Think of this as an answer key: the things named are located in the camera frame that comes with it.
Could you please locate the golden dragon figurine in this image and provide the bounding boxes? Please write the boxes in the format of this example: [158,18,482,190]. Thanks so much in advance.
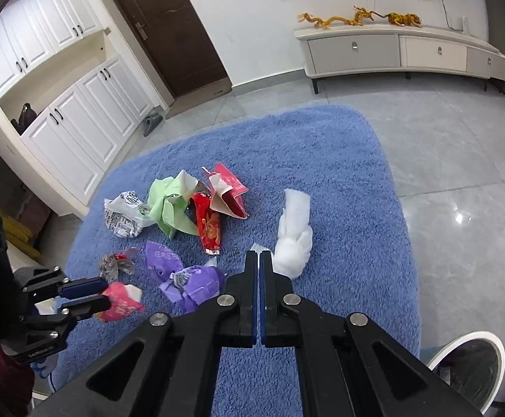
[297,6,377,30]

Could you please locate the dark brown door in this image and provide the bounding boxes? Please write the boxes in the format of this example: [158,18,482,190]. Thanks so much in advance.
[105,0,232,98]

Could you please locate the white tissue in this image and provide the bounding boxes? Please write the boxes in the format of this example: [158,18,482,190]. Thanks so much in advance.
[272,189,314,279]

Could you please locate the person's left forearm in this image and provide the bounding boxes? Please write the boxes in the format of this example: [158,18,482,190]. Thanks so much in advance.
[0,343,36,417]

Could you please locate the golden tiger figurine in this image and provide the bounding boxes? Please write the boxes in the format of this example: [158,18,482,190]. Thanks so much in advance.
[380,11,423,28]

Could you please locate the large purple plastic bag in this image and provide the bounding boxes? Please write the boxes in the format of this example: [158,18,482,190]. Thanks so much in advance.
[159,265,227,314]

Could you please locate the black bin liner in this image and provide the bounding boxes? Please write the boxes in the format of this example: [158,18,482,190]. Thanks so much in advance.
[435,341,498,396]

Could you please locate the blue fluffy rug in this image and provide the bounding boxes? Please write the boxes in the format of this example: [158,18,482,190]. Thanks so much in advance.
[53,104,422,417]

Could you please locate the white round trash bin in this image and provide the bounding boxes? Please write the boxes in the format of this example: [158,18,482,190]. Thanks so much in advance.
[424,331,505,407]

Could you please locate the pink wrapper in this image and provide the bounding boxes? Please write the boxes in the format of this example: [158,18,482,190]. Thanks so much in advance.
[97,282,146,324]

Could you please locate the white upper wall cabinet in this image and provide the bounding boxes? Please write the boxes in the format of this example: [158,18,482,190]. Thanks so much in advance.
[0,0,103,103]

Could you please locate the white printed wrapper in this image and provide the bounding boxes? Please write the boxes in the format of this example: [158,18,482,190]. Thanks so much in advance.
[104,191,155,239]

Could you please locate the white television cabinet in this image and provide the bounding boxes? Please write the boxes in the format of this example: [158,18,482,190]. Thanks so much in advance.
[293,22,505,95]

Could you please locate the dark handbag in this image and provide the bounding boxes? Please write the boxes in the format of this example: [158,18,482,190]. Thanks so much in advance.
[10,103,38,135]

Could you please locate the yellow cushion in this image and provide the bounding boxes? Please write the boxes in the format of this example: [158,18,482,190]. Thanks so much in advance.
[0,197,42,263]

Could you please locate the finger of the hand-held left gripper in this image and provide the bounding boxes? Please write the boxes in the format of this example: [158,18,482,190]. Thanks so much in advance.
[57,294,111,321]
[59,278,109,299]

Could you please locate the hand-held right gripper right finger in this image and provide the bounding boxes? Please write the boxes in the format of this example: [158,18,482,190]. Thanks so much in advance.
[259,250,483,417]

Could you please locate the silver wrapper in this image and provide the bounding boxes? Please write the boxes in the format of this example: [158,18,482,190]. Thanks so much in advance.
[99,247,139,282]

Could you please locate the red and white paper bag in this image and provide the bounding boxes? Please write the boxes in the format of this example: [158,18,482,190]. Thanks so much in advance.
[201,163,250,219]

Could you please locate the green plastic bag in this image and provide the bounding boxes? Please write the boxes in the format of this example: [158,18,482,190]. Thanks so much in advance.
[147,169,199,240]

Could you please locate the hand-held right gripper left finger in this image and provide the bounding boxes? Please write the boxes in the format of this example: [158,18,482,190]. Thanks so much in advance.
[29,250,259,417]

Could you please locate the small purple wrapper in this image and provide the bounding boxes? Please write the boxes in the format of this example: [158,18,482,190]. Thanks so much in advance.
[145,240,184,279]

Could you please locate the white lower shoe cabinet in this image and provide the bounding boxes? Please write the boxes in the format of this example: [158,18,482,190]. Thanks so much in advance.
[18,54,154,218]

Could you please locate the television cable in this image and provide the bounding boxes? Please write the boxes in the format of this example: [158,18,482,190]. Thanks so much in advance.
[406,0,450,29]

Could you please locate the red snack packet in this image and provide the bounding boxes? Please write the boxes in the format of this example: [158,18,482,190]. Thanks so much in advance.
[190,191,224,256]

